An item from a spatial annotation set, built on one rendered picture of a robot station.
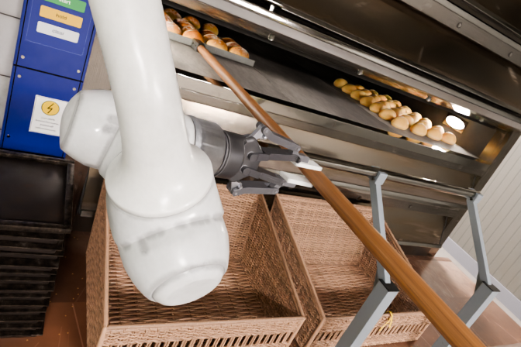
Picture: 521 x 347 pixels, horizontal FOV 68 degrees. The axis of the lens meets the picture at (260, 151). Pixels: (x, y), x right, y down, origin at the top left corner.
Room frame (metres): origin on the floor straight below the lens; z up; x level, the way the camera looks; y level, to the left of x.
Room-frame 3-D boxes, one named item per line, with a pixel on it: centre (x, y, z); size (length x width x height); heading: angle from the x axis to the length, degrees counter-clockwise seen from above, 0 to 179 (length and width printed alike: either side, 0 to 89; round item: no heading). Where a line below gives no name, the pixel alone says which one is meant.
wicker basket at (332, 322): (1.27, -0.47, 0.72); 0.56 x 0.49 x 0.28; 123
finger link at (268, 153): (0.62, -0.02, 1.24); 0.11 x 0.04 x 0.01; 132
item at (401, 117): (2.16, -0.57, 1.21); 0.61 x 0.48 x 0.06; 32
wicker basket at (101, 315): (0.95, 0.04, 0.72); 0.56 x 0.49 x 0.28; 122
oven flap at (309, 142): (1.48, -0.31, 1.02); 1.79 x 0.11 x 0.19; 122
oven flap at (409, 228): (1.48, -0.31, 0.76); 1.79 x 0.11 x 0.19; 122
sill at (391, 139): (1.50, -0.30, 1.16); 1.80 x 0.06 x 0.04; 122
